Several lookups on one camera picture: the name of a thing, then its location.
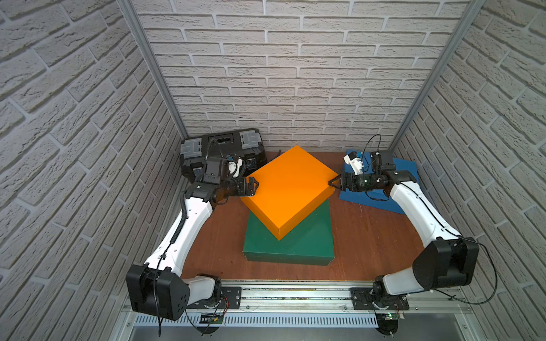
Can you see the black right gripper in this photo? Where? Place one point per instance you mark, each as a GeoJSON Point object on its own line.
{"type": "Point", "coordinates": [350, 177]}

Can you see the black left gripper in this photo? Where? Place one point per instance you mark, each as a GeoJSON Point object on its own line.
{"type": "Point", "coordinates": [245, 186]}

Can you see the blue shoebox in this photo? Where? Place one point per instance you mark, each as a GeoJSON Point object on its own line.
{"type": "Point", "coordinates": [377, 198]}

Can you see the orange shoebox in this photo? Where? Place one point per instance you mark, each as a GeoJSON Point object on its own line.
{"type": "Point", "coordinates": [290, 188]}

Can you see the green shoebox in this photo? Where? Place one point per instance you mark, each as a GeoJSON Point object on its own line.
{"type": "Point", "coordinates": [311, 242]}

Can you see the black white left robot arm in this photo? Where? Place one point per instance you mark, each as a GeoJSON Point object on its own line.
{"type": "Point", "coordinates": [156, 287]}

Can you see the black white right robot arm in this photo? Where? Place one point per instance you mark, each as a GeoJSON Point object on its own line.
{"type": "Point", "coordinates": [447, 260]}

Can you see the black grey toolbox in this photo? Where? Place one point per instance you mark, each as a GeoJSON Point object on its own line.
{"type": "Point", "coordinates": [245, 143]}

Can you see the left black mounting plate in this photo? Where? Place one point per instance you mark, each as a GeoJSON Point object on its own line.
{"type": "Point", "coordinates": [230, 295]}

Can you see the black mounting plate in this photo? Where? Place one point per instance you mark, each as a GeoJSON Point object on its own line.
{"type": "Point", "coordinates": [362, 298]}
{"type": "Point", "coordinates": [230, 295]}

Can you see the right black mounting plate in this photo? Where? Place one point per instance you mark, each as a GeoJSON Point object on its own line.
{"type": "Point", "coordinates": [362, 298]}

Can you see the left green circuit board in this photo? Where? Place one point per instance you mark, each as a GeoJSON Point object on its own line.
{"type": "Point", "coordinates": [211, 319]}

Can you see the green circuit board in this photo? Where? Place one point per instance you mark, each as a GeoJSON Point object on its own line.
{"type": "Point", "coordinates": [392, 316]}
{"type": "Point", "coordinates": [211, 319]}

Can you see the right green circuit board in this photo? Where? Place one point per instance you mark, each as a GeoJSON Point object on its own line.
{"type": "Point", "coordinates": [392, 316]}

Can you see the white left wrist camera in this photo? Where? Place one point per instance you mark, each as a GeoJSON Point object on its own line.
{"type": "Point", "coordinates": [235, 167]}

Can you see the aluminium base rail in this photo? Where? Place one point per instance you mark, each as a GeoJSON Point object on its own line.
{"type": "Point", "coordinates": [319, 304]}

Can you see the left aluminium corner post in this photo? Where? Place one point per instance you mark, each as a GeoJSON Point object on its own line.
{"type": "Point", "coordinates": [139, 33]}

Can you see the aluminium corner post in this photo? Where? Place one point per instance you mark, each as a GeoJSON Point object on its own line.
{"type": "Point", "coordinates": [468, 17]}
{"type": "Point", "coordinates": [139, 33]}

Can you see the right aluminium corner post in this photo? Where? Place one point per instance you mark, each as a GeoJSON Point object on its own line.
{"type": "Point", "coordinates": [468, 17]}

